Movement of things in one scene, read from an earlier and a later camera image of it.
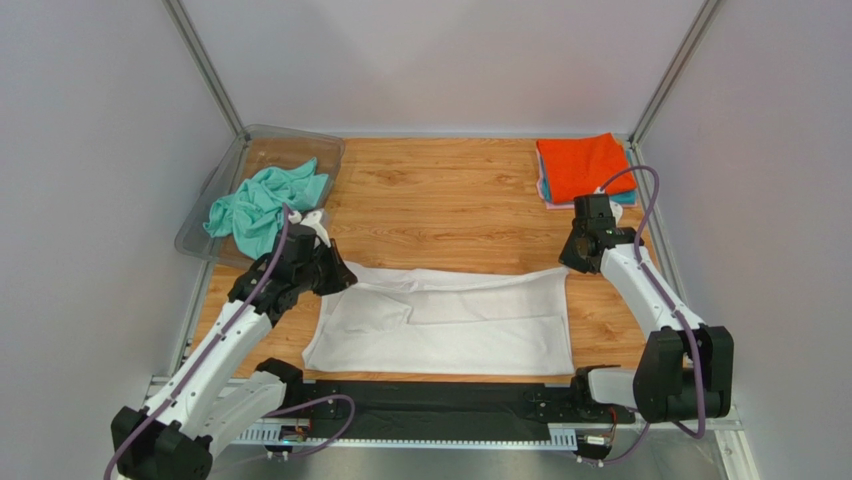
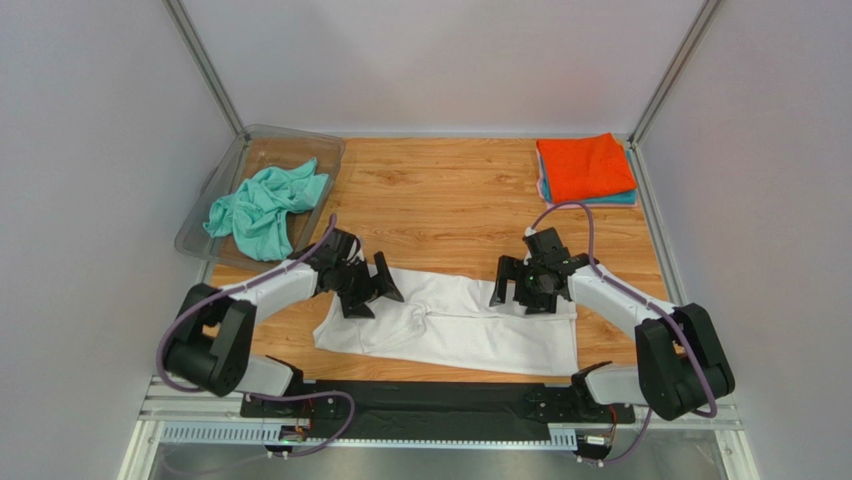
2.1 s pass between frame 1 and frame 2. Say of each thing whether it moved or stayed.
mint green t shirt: stayed
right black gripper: moved
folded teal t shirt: stayed
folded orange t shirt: stayed
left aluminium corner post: stayed
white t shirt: moved
